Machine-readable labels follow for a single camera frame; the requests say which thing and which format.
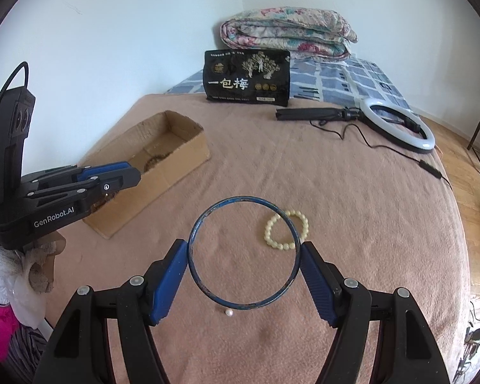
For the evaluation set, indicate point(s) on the blue metal bangle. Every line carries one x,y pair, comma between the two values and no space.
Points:
240,199

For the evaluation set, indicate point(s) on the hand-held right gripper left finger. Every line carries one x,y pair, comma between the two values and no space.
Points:
168,284

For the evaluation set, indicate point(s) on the black snack bag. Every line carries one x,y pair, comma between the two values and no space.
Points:
244,84

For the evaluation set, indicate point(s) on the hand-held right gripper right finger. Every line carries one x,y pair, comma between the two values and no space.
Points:
316,284

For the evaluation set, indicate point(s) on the blue grey patterned bedsheet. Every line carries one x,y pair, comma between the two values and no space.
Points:
336,80

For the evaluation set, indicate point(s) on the cardboard box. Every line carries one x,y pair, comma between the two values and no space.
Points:
164,184

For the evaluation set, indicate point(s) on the person's striped clothing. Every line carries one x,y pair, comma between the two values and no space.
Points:
24,352

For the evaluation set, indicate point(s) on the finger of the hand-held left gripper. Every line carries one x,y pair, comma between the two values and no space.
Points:
112,184
104,168

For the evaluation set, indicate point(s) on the folded floral quilt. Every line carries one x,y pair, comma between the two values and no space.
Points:
288,28

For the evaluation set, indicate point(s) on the person's left hand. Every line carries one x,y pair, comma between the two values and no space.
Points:
40,264

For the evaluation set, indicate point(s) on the black folded tripod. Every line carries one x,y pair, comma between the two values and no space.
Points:
304,114

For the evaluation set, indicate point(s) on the pink fleece blanket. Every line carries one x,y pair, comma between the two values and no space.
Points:
264,160

